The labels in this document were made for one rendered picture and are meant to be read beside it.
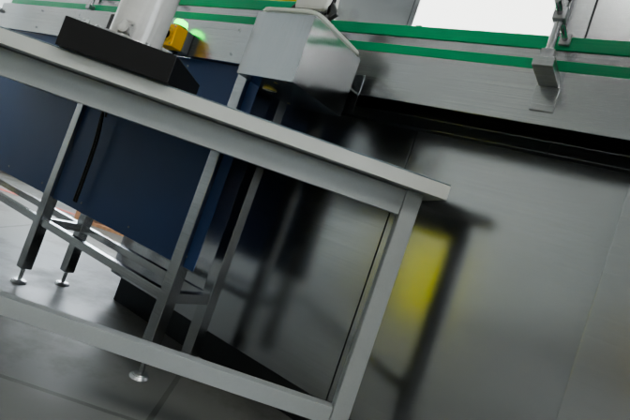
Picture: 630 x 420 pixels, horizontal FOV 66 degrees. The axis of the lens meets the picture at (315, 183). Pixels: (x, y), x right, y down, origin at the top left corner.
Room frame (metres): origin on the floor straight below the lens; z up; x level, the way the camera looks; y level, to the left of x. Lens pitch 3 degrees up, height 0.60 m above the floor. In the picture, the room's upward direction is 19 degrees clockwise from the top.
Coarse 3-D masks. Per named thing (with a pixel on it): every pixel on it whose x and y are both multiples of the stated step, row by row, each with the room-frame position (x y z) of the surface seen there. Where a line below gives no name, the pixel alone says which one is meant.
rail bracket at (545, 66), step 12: (564, 0) 0.94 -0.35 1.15; (564, 12) 0.93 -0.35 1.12; (564, 24) 0.95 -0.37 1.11; (552, 36) 0.94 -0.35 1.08; (564, 36) 1.01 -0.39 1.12; (552, 48) 0.94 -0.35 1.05; (540, 60) 0.93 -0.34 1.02; (552, 60) 0.92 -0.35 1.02; (540, 72) 0.96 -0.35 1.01; (552, 72) 0.94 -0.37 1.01; (540, 84) 1.02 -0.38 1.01; (552, 84) 1.00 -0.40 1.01; (540, 96) 1.02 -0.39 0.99; (552, 96) 1.01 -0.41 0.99; (540, 108) 1.02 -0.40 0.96; (552, 108) 1.00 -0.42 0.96
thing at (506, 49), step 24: (336, 24) 1.37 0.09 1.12; (360, 24) 1.33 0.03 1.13; (384, 24) 1.29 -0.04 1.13; (360, 48) 1.31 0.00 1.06; (384, 48) 1.27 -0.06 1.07; (408, 48) 1.24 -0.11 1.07; (432, 48) 1.20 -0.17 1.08; (456, 48) 1.17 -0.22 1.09; (480, 48) 1.14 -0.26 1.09; (504, 48) 1.11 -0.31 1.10; (528, 48) 1.08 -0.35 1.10; (576, 48) 1.02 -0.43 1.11; (600, 48) 0.99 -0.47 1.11; (624, 48) 0.97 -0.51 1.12; (576, 72) 1.01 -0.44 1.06; (600, 72) 0.99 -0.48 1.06; (624, 72) 0.96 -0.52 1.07
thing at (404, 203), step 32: (0, 64) 1.08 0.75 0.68; (32, 64) 1.08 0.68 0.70; (64, 96) 1.08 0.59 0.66; (96, 96) 1.09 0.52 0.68; (128, 96) 1.09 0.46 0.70; (160, 128) 1.09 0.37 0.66; (192, 128) 1.09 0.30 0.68; (224, 128) 1.09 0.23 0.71; (256, 160) 1.10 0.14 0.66; (288, 160) 1.10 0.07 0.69; (320, 160) 1.10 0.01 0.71; (352, 192) 1.10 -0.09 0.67; (384, 192) 1.10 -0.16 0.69; (416, 192) 1.10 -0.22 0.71; (384, 256) 1.10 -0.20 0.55; (384, 288) 1.10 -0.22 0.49; (32, 320) 1.09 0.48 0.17; (64, 320) 1.09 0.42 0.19; (128, 352) 1.09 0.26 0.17; (160, 352) 1.10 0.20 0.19; (352, 352) 1.10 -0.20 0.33; (224, 384) 1.10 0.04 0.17; (256, 384) 1.10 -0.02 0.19; (352, 384) 1.10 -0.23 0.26; (320, 416) 1.11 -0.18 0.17
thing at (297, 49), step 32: (256, 32) 1.12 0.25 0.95; (288, 32) 1.07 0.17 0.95; (320, 32) 1.06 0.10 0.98; (256, 64) 1.10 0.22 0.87; (288, 64) 1.05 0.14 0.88; (320, 64) 1.10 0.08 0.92; (352, 64) 1.20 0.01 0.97; (288, 96) 1.19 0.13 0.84; (320, 96) 1.13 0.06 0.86; (352, 96) 1.27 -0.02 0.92
